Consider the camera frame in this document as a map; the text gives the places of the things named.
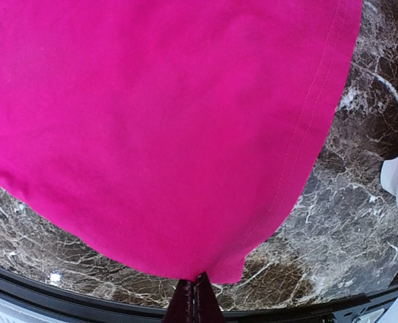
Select red garment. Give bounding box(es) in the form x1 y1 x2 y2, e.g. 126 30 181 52
0 1 362 284

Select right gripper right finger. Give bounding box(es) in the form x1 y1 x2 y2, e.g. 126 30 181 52
194 273 225 323

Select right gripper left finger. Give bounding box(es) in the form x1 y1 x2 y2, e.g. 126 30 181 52
163 280 194 323

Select black front rail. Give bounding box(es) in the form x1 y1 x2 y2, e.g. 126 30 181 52
0 268 398 322

